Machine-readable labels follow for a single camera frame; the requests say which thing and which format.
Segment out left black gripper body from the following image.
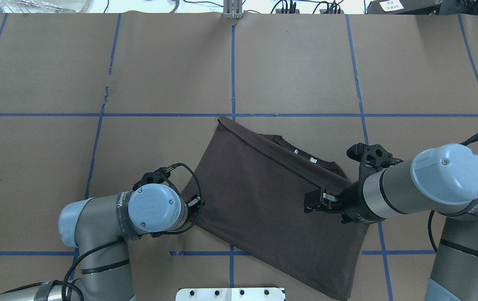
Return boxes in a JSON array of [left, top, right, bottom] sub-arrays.
[[333, 181, 367, 224]]

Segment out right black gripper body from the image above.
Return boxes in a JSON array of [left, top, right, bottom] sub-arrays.
[[185, 196, 197, 224]]

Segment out dark brown t-shirt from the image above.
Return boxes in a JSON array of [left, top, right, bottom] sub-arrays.
[[195, 116, 368, 301]]

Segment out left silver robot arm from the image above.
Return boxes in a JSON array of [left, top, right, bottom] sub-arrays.
[[0, 175, 368, 301]]

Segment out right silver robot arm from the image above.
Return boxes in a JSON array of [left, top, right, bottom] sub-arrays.
[[181, 128, 478, 301]]

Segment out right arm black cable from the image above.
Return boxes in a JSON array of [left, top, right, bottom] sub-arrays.
[[151, 162, 204, 237]]

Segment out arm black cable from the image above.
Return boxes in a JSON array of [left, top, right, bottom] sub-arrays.
[[151, 162, 204, 237], [427, 120, 478, 253]]

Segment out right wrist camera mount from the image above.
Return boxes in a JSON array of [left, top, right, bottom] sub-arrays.
[[132, 166, 179, 194]]

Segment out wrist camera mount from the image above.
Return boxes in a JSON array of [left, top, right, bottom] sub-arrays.
[[132, 166, 179, 194], [346, 143, 403, 181]]

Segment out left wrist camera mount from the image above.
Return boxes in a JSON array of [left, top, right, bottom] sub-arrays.
[[346, 143, 403, 181]]

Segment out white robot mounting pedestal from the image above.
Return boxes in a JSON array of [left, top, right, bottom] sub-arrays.
[[175, 287, 286, 301]]

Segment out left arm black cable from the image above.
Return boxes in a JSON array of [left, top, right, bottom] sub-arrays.
[[427, 120, 478, 253]]

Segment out aluminium frame post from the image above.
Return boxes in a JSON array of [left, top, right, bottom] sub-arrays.
[[223, 0, 244, 19]]

